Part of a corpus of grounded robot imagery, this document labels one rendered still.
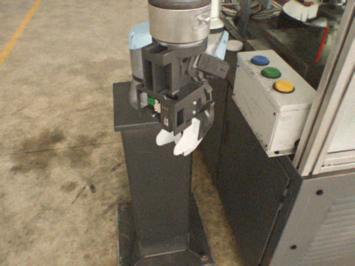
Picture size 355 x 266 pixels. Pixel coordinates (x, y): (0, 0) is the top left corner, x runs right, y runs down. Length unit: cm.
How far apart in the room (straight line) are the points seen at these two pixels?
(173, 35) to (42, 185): 154
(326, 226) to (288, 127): 40
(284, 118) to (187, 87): 34
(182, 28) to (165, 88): 8
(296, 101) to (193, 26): 40
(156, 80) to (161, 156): 59
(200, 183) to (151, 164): 73
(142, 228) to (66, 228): 48
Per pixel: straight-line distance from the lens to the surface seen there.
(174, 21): 35
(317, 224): 99
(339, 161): 76
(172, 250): 141
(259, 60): 83
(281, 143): 75
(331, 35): 116
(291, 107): 68
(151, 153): 93
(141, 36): 79
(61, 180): 179
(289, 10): 112
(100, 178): 174
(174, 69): 37
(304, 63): 100
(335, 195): 90
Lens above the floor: 125
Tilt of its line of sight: 39 degrees down
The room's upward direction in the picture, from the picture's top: straight up
